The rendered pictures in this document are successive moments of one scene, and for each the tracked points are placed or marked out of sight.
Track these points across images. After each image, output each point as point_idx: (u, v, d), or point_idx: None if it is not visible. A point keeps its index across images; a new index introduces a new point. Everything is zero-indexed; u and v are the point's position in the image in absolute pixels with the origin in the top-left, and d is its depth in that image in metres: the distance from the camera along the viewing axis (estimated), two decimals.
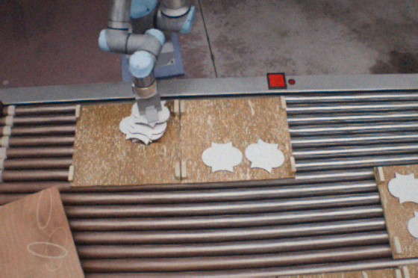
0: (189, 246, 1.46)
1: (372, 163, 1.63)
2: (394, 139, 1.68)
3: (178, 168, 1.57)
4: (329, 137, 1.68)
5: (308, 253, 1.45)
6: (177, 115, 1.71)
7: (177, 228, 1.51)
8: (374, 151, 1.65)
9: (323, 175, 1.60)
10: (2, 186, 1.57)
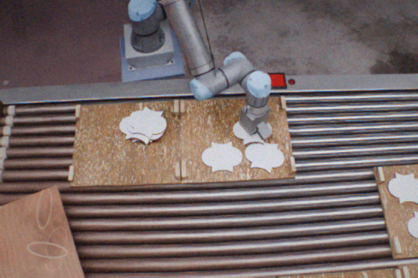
0: (189, 246, 1.46)
1: (372, 163, 1.63)
2: (394, 139, 1.68)
3: (178, 168, 1.57)
4: (329, 137, 1.68)
5: (308, 253, 1.45)
6: (177, 115, 1.71)
7: (177, 228, 1.51)
8: (374, 151, 1.65)
9: (323, 175, 1.60)
10: (2, 186, 1.57)
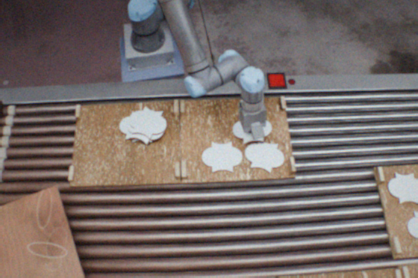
0: (189, 246, 1.46)
1: (372, 163, 1.63)
2: (394, 139, 1.68)
3: (178, 168, 1.57)
4: (329, 137, 1.68)
5: (308, 253, 1.45)
6: (177, 115, 1.71)
7: (177, 228, 1.51)
8: (374, 151, 1.65)
9: (323, 175, 1.60)
10: (2, 186, 1.57)
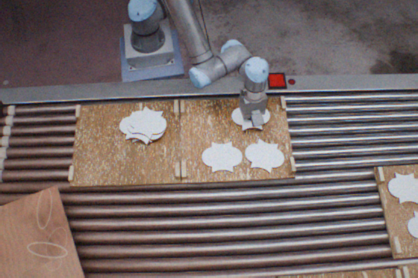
0: (189, 246, 1.46)
1: (372, 163, 1.63)
2: (394, 139, 1.68)
3: (178, 168, 1.57)
4: (329, 137, 1.68)
5: (308, 253, 1.45)
6: (177, 115, 1.71)
7: (177, 228, 1.51)
8: (374, 151, 1.65)
9: (323, 175, 1.60)
10: (2, 186, 1.57)
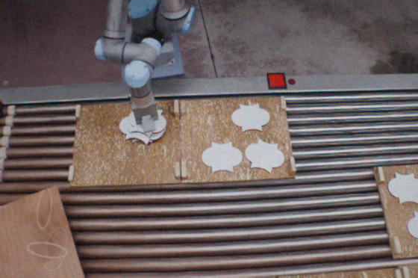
0: (189, 246, 1.46)
1: (372, 163, 1.63)
2: (394, 139, 1.68)
3: (178, 168, 1.57)
4: (329, 137, 1.68)
5: (308, 253, 1.45)
6: (177, 115, 1.71)
7: (177, 228, 1.51)
8: (374, 151, 1.65)
9: (323, 175, 1.60)
10: (2, 186, 1.57)
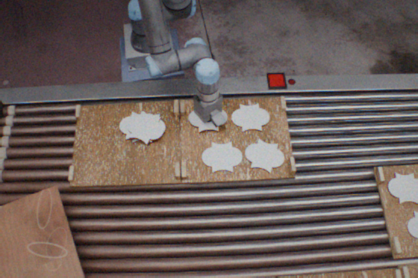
0: (189, 246, 1.46)
1: (372, 163, 1.63)
2: (394, 139, 1.68)
3: (178, 168, 1.57)
4: (329, 137, 1.68)
5: (308, 253, 1.45)
6: (177, 115, 1.71)
7: (177, 228, 1.51)
8: (374, 151, 1.65)
9: (323, 175, 1.60)
10: (2, 186, 1.57)
